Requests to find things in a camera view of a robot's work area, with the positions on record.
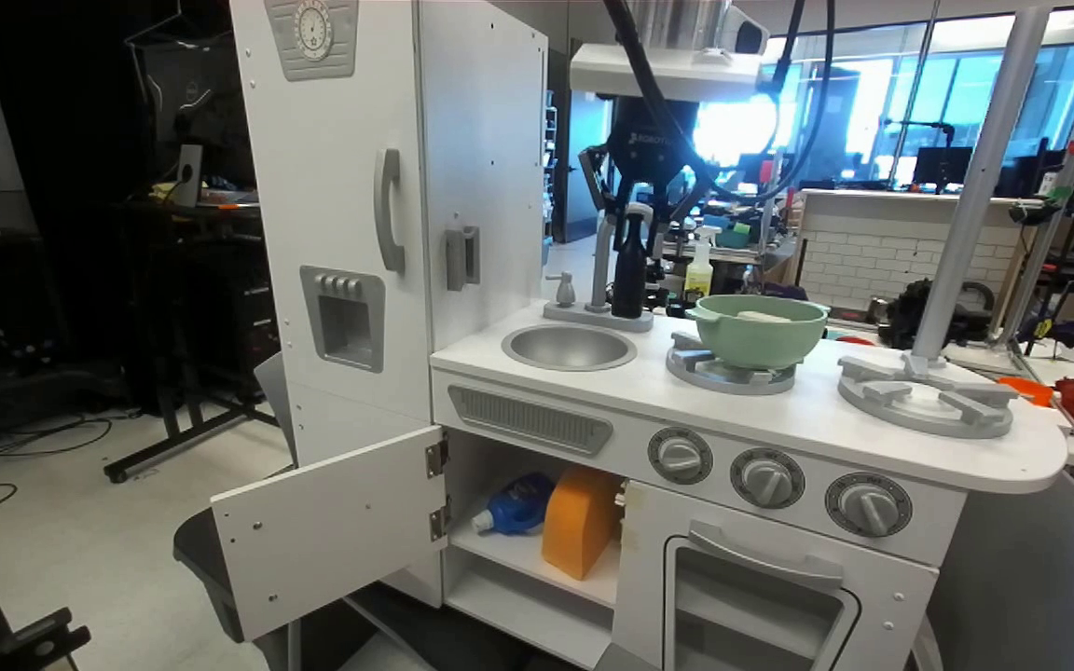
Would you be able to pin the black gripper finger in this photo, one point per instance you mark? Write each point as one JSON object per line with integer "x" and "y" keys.
{"x": 597, "y": 181}
{"x": 696, "y": 189}

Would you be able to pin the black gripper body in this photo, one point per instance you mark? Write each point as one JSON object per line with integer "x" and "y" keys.
{"x": 654, "y": 134}

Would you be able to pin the black slim bottle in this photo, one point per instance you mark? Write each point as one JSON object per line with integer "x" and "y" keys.
{"x": 632, "y": 272}

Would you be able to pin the orange sponge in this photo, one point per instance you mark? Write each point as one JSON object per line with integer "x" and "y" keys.
{"x": 578, "y": 522}

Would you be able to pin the white cupboard door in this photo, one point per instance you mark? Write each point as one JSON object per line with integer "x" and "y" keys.
{"x": 327, "y": 534}

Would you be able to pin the yellow spray bottle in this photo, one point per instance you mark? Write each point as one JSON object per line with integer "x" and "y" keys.
{"x": 700, "y": 269}

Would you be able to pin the grey toy phone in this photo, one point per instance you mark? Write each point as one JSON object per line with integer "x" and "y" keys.
{"x": 460, "y": 257}

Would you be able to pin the green bowl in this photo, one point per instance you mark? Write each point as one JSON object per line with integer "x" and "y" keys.
{"x": 762, "y": 336}

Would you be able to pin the silver toy sink basin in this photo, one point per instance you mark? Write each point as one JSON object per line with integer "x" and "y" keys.
{"x": 567, "y": 349}

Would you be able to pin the grey toy stove burner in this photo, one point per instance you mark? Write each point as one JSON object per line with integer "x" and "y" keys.
{"x": 700, "y": 371}
{"x": 924, "y": 409}

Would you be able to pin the white brick counter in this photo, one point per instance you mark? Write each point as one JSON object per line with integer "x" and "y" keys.
{"x": 874, "y": 246}

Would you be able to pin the white toy kitchen set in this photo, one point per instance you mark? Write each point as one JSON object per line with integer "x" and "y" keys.
{"x": 338, "y": 189}

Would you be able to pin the black bag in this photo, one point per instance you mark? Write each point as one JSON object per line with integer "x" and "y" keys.
{"x": 924, "y": 319}

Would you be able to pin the grey stove knob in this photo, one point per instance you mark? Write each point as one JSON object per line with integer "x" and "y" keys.
{"x": 680, "y": 456}
{"x": 767, "y": 477}
{"x": 870, "y": 505}

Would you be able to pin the grey toy ice dispenser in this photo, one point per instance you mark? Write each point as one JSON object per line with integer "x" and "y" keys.
{"x": 346, "y": 319}

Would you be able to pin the white slanted pole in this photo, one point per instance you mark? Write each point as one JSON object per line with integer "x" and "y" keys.
{"x": 987, "y": 163}

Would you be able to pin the grey toy clock panel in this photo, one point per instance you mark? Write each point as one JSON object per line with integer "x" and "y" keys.
{"x": 311, "y": 32}

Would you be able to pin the blue detergent bottle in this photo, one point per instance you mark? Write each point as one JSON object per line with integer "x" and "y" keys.
{"x": 517, "y": 508}

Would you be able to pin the white toy oven door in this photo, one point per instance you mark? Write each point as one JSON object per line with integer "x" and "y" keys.
{"x": 652, "y": 561}

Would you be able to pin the orange tool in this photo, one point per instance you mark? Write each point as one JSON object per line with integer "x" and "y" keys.
{"x": 1027, "y": 390}

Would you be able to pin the black equipment stand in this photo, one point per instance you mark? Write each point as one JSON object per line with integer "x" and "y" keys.
{"x": 178, "y": 372}

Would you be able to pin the grey plastic chair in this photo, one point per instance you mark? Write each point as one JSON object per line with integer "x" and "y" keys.
{"x": 1034, "y": 582}

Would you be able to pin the white wrist camera plate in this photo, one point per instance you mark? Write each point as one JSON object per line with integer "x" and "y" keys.
{"x": 662, "y": 73}

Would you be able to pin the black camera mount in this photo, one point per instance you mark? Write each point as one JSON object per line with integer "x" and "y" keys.
{"x": 3, "y": 633}

